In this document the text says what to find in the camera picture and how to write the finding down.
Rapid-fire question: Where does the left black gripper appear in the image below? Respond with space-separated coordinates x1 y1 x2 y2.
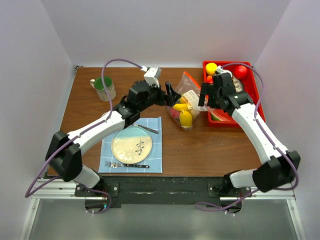
137 80 180 112

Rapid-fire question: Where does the yellow bell pepper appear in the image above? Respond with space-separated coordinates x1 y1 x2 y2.
176 96 189 104

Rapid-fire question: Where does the red apple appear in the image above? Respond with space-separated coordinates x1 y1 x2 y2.
233 65 248 80
169 107 181 120

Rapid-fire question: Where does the clear zip top bag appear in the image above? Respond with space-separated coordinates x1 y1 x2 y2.
167 71 208 131

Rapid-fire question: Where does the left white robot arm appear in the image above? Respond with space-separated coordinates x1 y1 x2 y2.
45 80 181 196

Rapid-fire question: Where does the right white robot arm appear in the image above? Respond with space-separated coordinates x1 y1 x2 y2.
198 73 301 197

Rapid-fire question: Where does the small red tomato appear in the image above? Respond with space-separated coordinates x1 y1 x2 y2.
206 75 213 84

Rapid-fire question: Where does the yellow lemon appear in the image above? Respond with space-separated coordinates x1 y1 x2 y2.
205 62 218 76

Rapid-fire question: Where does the watermelon slice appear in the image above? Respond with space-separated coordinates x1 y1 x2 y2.
210 111 228 122

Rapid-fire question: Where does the silver toy fish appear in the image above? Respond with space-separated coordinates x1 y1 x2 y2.
232 76 244 93

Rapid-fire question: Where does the red plastic bin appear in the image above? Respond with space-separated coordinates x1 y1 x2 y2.
202 60 260 128

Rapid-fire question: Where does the metal spoon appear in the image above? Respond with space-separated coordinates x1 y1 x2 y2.
132 123 159 134

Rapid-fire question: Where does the cream and teal plate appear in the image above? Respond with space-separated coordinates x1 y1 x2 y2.
111 126 153 164

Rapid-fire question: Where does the blue checked placemat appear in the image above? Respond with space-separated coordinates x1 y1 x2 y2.
98 117 163 174

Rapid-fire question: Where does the small white cup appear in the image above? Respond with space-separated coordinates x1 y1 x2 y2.
101 111 111 118

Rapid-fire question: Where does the green floral mug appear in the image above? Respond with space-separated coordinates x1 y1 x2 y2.
89 76 116 102

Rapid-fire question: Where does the metal fork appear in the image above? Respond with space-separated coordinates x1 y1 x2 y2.
104 161 150 169

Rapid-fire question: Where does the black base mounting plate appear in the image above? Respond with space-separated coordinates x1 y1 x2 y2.
74 176 253 210

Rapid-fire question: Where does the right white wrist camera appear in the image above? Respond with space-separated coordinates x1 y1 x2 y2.
215 65 233 76

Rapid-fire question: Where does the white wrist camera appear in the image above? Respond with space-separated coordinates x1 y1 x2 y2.
141 66 162 88
215 65 233 76

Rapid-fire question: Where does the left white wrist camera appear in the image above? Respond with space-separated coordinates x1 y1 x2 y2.
141 66 162 88

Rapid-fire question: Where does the aluminium frame rail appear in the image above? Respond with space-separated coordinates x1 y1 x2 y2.
31 177 296 200

